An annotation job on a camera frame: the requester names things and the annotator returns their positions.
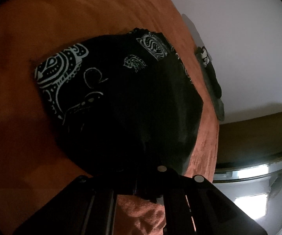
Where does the folded grey garment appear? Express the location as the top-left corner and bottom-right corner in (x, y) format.
(199, 54), (226, 121)

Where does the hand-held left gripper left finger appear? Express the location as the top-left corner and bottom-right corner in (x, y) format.
(14, 176), (138, 235)

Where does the black paisley print garment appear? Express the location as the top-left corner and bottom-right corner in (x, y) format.
(34, 27), (204, 204)

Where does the orange fleece blanket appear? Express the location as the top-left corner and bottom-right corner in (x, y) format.
(0, 0), (220, 235)

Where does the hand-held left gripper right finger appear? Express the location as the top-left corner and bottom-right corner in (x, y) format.
(156, 166), (269, 235)

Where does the brown wooden wardrobe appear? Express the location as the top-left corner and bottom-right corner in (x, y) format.
(216, 107), (282, 170)

